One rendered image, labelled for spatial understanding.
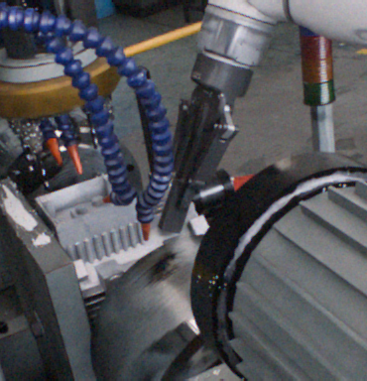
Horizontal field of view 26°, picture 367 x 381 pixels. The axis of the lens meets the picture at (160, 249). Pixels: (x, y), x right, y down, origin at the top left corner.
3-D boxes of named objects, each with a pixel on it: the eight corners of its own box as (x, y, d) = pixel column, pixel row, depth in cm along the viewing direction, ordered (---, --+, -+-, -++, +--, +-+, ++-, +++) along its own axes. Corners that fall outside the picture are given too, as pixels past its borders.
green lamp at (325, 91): (314, 108, 151) (313, 85, 149) (298, 100, 156) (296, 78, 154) (341, 99, 153) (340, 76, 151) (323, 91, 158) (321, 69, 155)
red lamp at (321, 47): (311, 63, 147) (309, 39, 144) (294, 56, 152) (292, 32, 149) (338, 54, 148) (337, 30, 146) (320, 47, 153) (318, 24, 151)
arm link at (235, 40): (229, 11, 94) (212, 61, 96) (289, 32, 98) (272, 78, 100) (194, -1, 101) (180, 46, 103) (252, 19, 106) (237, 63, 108)
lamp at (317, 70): (313, 85, 149) (311, 63, 147) (296, 78, 154) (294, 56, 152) (340, 76, 151) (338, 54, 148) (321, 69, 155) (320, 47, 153)
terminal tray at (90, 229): (67, 274, 106) (56, 227, 102) (46, 241, 115) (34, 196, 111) (150, 243, 109) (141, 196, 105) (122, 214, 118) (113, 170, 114)
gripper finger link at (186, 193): (195, 173, 106) (206, 181, 103) (183, 208, 107) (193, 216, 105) (186, 171, 105) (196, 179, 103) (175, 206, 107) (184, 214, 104)
